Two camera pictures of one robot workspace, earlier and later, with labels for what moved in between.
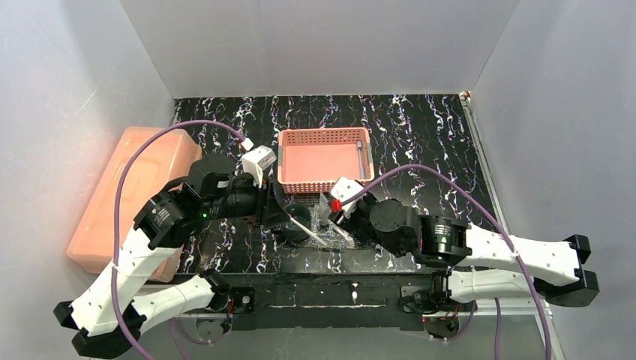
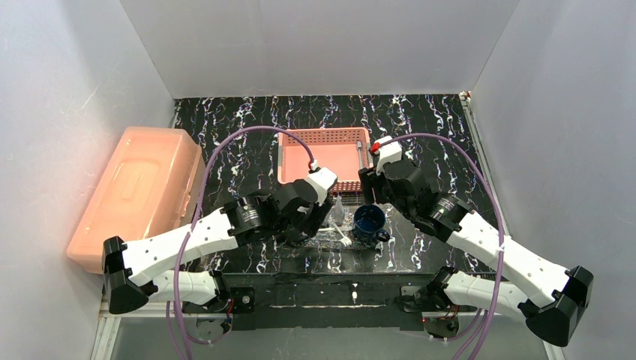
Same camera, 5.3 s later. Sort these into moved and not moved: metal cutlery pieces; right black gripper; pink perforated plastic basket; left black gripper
Moved: right black gripper; left black gripper
Not moved: metal cutlery pieces; pink perforated plastic basket
